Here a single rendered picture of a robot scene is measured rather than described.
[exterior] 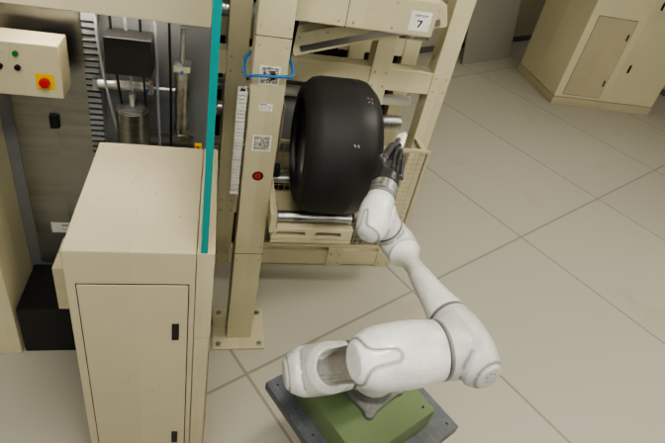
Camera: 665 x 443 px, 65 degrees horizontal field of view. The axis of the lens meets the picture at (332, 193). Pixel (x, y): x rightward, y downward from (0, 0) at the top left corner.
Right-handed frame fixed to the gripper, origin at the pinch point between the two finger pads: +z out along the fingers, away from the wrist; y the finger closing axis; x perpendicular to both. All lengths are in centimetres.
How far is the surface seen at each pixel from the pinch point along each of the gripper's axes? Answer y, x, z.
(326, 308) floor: -107, 112, 1
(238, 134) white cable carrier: 23, 61, 0
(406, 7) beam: 17, 5, 62
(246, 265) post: -34, 98, -20
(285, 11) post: 51, 22, 20
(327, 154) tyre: 3.9, 29.2, -2.2
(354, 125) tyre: 4.3, 20.7, 10.9
